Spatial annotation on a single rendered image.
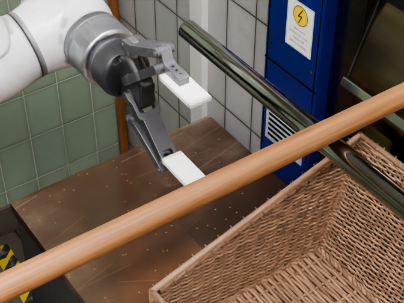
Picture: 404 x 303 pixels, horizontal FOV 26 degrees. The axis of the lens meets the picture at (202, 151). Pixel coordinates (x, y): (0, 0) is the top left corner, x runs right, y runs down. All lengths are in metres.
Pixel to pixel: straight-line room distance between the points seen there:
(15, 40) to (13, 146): 1.27
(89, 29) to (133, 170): 0.78
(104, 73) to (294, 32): 0.60
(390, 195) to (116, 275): 0.80
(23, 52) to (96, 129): 1.38
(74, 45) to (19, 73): 0.09
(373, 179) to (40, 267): 0.41
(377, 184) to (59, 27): 0.49
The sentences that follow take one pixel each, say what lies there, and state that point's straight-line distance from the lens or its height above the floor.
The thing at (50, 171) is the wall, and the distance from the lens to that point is 2.60.
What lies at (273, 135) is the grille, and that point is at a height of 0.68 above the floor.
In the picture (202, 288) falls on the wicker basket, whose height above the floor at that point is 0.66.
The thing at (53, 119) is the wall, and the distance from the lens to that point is 2.49.
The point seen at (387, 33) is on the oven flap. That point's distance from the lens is 1.55.
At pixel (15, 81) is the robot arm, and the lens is 1.23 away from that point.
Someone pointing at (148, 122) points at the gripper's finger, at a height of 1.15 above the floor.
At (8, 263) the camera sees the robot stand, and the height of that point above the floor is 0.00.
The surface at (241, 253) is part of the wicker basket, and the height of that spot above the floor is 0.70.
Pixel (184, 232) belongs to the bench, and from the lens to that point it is 1.79.
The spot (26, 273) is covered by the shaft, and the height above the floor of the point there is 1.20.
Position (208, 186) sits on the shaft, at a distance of 0.98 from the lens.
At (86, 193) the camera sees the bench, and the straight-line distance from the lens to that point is 1.89.
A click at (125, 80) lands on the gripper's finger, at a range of 1.14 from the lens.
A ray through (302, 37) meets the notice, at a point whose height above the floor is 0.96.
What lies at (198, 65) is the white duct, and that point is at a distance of 2.07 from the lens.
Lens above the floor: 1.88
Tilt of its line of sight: 41 degrees down
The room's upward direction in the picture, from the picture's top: straight up
